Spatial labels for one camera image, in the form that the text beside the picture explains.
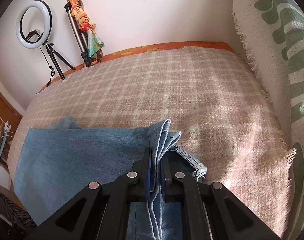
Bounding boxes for white cable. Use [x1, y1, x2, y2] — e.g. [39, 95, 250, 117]
[0, 129, 15, 142]

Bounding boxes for light blue denim pants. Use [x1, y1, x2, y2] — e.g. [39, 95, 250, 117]
[14, 116, 208, 240]

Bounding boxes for white ring light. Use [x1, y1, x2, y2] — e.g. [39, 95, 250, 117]
[16, 0, 53, 50]

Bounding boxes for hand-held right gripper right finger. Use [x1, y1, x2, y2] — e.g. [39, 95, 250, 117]
[161, 158, 281, 240]

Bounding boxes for white clip lamp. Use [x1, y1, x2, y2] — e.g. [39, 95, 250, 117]
[0, 94, 12, 133]

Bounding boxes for orange patterned scarf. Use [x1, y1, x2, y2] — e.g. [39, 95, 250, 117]
[69, 0, 105, 58]

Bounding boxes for black woven basket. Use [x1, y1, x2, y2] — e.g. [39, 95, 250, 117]
[0, 192, 37, 229]

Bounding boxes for black power cable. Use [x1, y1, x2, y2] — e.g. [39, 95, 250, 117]
[36, 46, 55, 95]

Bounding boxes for folded silver tripod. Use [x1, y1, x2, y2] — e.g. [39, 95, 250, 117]
[64, 2, 104, 67]

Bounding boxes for green white patterned pillow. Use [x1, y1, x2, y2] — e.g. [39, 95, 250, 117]
[232, 0, 304, 238]

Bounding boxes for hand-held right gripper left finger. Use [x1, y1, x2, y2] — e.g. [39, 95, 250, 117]
[29, 147, 152, 240]

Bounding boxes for black mini tripod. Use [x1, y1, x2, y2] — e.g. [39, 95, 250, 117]
[43, 42, 76, 80]

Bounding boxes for wooden door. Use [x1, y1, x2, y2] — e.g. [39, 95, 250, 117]
[0, 80, 24, 130]

